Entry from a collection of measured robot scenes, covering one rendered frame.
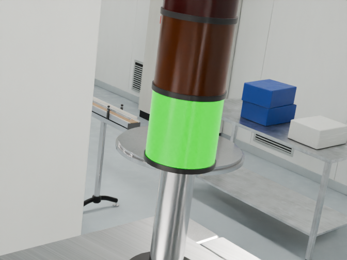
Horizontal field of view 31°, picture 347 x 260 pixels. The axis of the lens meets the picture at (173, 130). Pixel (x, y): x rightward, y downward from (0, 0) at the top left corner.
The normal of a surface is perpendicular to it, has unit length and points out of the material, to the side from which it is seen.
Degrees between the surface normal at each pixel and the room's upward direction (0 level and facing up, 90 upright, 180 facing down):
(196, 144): 90
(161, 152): 90
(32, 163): 90
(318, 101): 90
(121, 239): 0
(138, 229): 0
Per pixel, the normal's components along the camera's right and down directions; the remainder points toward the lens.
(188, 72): -0.14, 0.28
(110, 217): 0.12, -0.95
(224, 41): 0.71, 0.29
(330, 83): -0.75, 0.11
